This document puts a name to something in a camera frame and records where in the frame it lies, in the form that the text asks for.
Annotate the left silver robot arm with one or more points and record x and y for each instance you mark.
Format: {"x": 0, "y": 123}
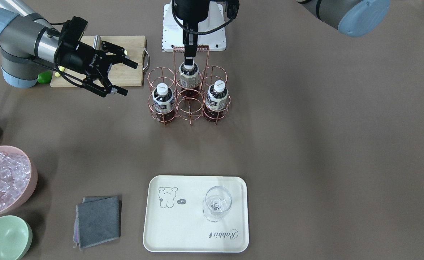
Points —
{"x": 354, "y": 18}

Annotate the tea bottle front middle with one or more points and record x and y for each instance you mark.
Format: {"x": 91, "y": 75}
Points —
{"x": 164, "y": 103}

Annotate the tea bottle under handle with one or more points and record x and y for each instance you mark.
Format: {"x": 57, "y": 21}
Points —
{"x": 189, "y": 80}

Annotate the grey folded cloth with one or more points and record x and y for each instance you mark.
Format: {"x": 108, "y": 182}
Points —
{"x": 97, "y": 220}

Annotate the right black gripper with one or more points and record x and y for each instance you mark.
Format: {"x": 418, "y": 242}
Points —
{"x": 81, "y": 57}

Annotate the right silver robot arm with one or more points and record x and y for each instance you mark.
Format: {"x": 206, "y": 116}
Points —
{"x": 31, "y": 45}

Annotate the green empty bowl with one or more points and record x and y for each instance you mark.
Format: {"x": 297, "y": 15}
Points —
{"x": 15, "y": 237}

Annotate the cream rabbit tray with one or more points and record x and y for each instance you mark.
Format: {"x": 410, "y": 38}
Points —
{"x": 175, "y": 219}

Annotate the clear wine glass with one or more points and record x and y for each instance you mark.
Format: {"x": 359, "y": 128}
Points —
{"x": 217, "y": 203}

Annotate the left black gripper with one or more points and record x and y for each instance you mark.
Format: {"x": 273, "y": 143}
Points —
{"x": 189, "y": 48}

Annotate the steel muddler black tip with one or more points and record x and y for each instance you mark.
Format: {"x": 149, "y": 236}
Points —
{"x": 97, "y": 42}

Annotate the green lime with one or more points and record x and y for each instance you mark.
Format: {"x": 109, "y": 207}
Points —
{"x": 44, "y": 77}

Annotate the tea bottle near tray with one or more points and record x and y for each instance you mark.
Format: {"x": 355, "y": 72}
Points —
{"x": 215, "y": 101}

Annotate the pink bowl of ice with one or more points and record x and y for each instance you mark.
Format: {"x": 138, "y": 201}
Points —
{"x": 18, "y": 178}

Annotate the wooden cutting board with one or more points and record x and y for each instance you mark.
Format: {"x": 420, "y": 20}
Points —
{"x": 120, "y": 74}

